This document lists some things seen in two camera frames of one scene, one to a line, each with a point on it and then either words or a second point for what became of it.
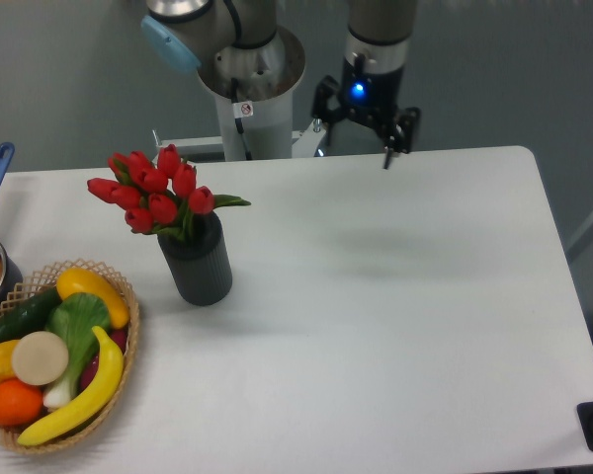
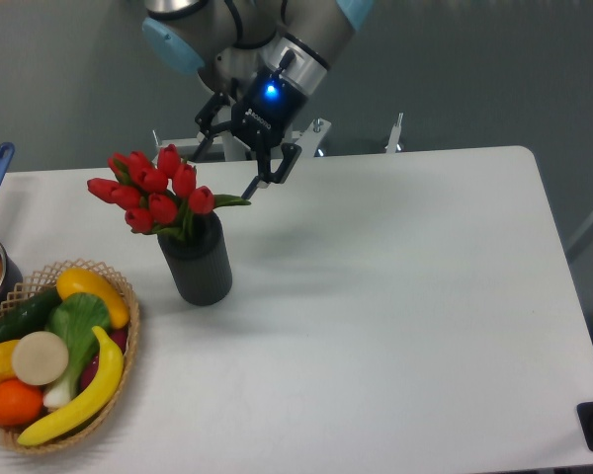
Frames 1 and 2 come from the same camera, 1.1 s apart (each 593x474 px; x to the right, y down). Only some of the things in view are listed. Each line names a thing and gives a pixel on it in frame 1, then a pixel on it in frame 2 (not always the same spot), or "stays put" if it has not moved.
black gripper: (371, 96) -> (264, 118)
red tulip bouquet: (159, 197) stays put
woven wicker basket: (8, 438) stays put
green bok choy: (74, 317) stays put
